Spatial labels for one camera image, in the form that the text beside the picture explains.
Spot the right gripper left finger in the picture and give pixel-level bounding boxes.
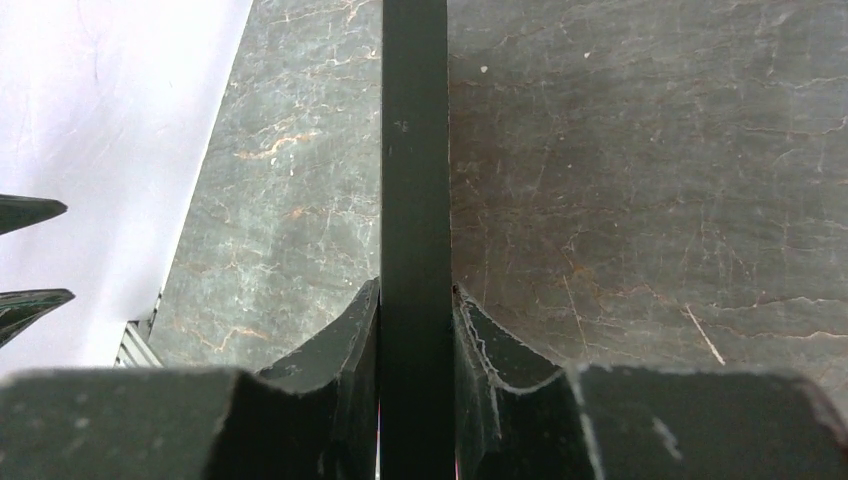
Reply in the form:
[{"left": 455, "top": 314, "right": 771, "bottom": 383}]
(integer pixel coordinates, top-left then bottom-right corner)
[{"left": 1, "top": 279, "right": 380, "bottom": 479}]

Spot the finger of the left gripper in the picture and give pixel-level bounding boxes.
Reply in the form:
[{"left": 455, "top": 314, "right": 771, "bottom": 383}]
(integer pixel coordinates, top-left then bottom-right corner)
[
  {"left": 1, "top": 289, "right": 75, "bottom": 346},
  {"left": 0, "top": 194, "right": 68, "bottom": 235}
]

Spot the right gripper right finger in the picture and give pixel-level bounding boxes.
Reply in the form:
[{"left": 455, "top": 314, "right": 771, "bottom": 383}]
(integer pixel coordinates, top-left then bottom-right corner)
[{"left": 453, "top": 286, "right": 847, "bottom": 479}]

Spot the black wooden picture frame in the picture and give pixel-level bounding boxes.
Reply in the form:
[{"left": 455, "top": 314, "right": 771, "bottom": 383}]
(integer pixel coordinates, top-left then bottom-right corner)
[{"left": 379, "top": 1, "right": 455, "bottom": 479}]

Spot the aluminium rail frame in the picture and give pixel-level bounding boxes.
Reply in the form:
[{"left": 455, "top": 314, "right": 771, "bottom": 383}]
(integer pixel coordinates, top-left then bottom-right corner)
[{"left": 114, "top": 293, "right": 163, "bottom": 368}]

